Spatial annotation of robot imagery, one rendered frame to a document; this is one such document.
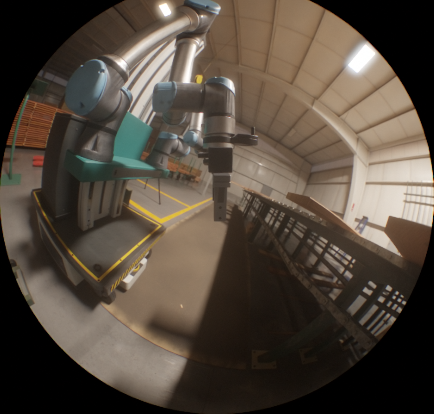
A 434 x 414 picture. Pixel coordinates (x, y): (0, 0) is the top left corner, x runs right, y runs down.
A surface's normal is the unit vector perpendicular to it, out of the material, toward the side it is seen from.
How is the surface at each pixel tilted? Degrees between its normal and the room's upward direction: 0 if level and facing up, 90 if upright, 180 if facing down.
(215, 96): 100
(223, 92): 88
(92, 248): 0
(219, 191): 125
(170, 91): 97
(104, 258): 0
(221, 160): 97
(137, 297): 0
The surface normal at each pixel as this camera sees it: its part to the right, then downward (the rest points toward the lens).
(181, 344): 0.40, -0.91
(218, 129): -0.06, 0.30
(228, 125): 0.55, 0.26
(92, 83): 0.29, 0.40
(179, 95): 0.33, 0.61
